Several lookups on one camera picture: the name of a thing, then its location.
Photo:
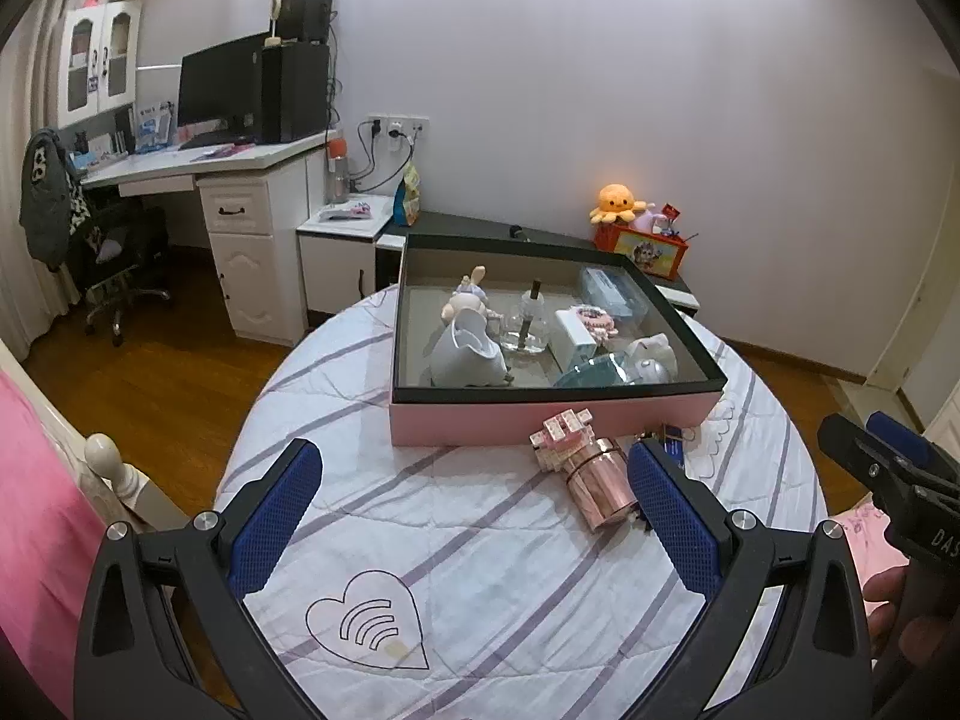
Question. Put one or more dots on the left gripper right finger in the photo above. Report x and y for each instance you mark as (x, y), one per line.
(782, 632)

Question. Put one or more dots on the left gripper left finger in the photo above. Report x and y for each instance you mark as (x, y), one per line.
(165, 632)

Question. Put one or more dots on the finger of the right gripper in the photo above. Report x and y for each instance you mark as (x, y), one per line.
(906, 443)
(918, 504)

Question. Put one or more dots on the rose gold metallic canister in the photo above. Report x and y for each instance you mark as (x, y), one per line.
(595, 476)

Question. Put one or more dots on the teal heart-shaped case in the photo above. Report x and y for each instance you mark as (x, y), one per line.
(603, 371)

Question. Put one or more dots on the clear plastic floss box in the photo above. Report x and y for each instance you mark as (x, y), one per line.
(615, 292)

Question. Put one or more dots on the white rectangular box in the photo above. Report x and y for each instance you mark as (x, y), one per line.
(570, 344)

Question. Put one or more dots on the clear glass bottle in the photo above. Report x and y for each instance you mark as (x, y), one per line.
(525, 329)

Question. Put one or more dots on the white plug-in night light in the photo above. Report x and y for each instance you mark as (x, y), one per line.
(465, 356)

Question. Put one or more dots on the white astronaut figurine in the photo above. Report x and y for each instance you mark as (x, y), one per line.
(652, 360)

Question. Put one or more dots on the doll figurine with bunny ears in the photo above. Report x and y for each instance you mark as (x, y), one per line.
(469, 294)

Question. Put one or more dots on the pink quilt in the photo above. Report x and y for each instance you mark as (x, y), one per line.
(50, 537)

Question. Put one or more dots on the white bedpost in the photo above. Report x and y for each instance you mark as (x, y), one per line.
(134, 489)

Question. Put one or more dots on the blue gold long box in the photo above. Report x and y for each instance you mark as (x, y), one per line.
(676, 441)

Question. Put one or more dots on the white striped bed cover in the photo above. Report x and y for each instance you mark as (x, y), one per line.
(443, 582)

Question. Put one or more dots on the pink white block figure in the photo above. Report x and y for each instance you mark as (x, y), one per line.
(561, 437)

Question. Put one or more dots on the purple plush toy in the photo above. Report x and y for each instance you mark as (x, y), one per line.
(649, 220)

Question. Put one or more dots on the white curtain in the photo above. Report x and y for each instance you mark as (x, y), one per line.
(32, 298)

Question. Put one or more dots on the orange octopus plush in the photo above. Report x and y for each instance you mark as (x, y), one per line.
(616, 204)

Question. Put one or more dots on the black office chair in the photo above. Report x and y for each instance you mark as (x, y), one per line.
(116, 257)

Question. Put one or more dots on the white bedside cabinet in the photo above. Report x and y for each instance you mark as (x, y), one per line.
(337, 251)

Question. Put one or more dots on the pink box with black rim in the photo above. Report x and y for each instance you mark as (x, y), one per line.
(492, 338)

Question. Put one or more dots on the dark jacket on chair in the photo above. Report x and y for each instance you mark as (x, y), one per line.
(52, 206)

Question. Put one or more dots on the white desk with drawers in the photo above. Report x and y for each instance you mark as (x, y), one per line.
(253, 201)

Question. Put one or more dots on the snack bag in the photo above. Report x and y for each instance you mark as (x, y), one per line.
(407, 198)

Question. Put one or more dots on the bottle with orange cap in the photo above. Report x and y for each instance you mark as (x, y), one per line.
(337, 165)

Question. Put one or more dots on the black computer monitor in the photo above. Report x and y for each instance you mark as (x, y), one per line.
(222, 83)

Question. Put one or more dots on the black computer tower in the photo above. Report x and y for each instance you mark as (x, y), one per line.
(293, 92)

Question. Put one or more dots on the black speaker on tower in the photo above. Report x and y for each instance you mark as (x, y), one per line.
(307, 21)

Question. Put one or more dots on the white wall power strip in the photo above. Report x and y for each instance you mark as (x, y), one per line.
(407, 125)

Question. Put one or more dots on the white wall cabinet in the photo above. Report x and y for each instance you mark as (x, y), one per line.
(97, 61)

